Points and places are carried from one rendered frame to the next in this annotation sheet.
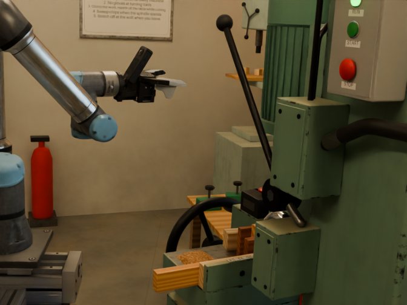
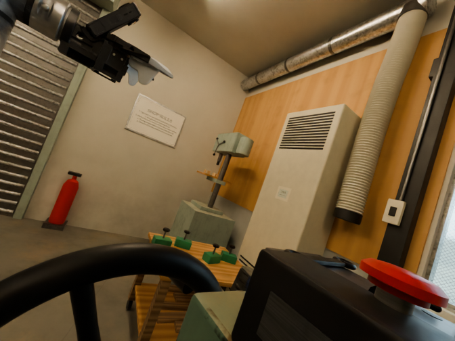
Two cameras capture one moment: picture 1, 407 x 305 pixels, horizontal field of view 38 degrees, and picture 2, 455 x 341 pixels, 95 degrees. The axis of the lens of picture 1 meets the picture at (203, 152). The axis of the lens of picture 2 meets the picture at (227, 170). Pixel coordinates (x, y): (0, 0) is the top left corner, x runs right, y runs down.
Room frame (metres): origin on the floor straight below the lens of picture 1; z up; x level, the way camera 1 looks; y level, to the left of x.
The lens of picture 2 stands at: (1.28, -0.05, 1.03)
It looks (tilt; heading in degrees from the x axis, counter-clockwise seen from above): 4 degrees up; 351
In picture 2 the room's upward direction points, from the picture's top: 20 degrees clockwise
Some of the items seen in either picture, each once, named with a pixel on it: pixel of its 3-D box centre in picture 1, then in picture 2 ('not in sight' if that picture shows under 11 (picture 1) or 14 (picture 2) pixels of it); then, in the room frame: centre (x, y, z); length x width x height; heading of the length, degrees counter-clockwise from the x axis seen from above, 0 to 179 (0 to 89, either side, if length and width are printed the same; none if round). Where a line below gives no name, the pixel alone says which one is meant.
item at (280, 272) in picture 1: (284, 256); not in sight; (0.95, -0.15, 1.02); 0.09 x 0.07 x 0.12; 118
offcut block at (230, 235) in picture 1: (233, 239); not in sight; (1.28, -0.08, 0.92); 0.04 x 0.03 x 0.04; 107
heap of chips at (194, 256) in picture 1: (199, 258); not in sight; (1.18, 0.00, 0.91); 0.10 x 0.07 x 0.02; 28
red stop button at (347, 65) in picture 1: (347, 69); not in sight; (0.82, -0.20, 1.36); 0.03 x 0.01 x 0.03; 28
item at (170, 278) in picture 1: (283, 258); not in sight; (1.18, -0.18, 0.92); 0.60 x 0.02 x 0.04; 118
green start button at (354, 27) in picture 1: (352, 29); not in sight; (0.83, -0.20, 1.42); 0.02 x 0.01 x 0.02; 28
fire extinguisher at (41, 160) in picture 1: (42, 180); (65, 199); (3.77, 1.08, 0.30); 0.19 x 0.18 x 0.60; 20
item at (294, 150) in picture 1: (307, 146); not in sight; (0.93, -0.17, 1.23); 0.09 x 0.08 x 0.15; 28
